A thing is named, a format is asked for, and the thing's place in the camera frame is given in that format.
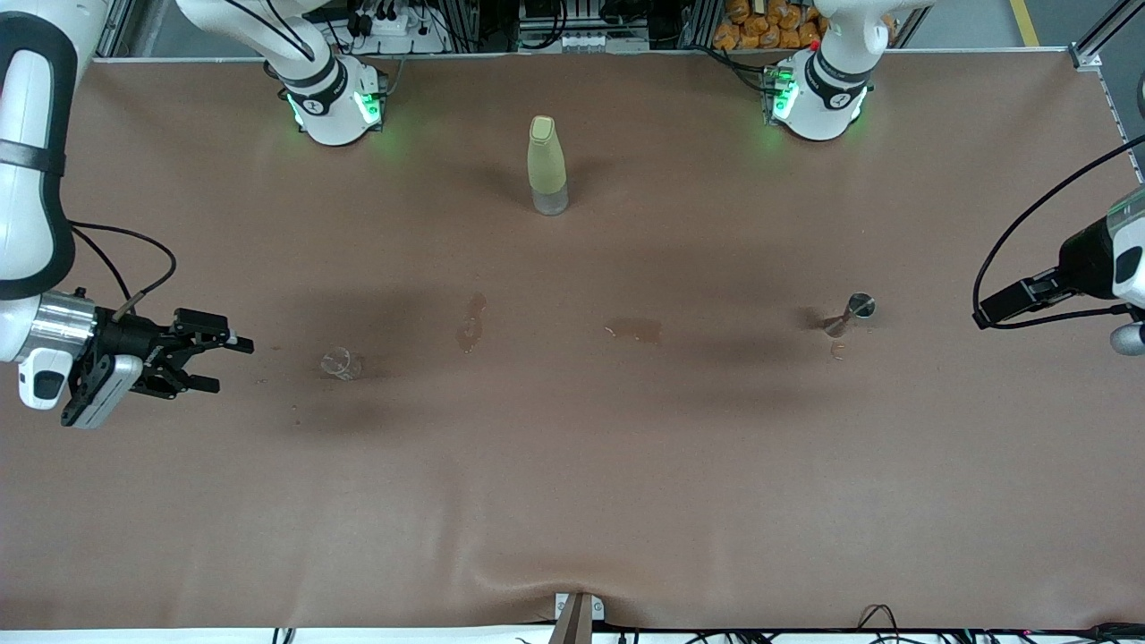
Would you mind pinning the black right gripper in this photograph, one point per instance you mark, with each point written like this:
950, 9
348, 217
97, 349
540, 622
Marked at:
128, 340

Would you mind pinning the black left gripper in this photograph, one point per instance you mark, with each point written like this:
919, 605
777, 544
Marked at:
1084, 258

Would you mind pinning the clear glass beaker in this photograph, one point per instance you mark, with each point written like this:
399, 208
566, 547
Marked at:
342, 363

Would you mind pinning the steel double jigger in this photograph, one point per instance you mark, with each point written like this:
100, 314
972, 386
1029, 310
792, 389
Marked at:
859, 309

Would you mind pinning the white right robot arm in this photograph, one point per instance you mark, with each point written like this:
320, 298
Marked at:
31, 179

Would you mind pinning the elongated liquid puddle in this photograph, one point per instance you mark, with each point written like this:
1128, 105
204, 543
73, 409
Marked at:
470, 333

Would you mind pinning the pile of orange bags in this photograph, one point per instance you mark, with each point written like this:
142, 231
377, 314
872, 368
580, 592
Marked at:
760, 31

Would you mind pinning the small liquid puddle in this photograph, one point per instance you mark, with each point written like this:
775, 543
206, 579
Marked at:
640, 331

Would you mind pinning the white power strip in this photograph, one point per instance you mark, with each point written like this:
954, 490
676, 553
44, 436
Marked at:
394, 27

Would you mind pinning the green bottle with glass base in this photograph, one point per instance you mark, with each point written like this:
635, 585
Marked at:
546, 161

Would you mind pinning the aluminium frame post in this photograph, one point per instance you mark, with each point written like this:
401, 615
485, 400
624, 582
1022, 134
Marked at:
1105, 31
116, 27

